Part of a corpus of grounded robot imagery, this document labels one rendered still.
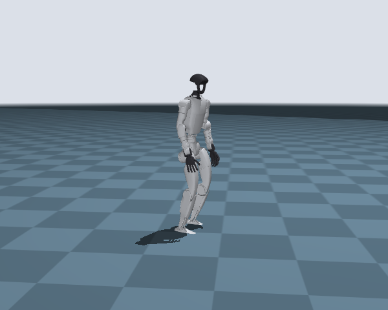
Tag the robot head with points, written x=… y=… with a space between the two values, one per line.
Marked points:
x=198 y=79

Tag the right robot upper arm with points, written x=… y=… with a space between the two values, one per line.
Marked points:
x=184 y=105

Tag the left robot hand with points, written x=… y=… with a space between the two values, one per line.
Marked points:
x=214 y=156

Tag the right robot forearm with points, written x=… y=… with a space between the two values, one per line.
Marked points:
x=183 y=138

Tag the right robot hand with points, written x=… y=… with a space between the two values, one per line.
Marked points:
x=191 y=161

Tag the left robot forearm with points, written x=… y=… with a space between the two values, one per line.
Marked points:
x=208 y=138

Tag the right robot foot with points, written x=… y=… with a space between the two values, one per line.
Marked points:
x=184 y=230

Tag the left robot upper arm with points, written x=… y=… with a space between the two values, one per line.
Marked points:
x=206 y=124

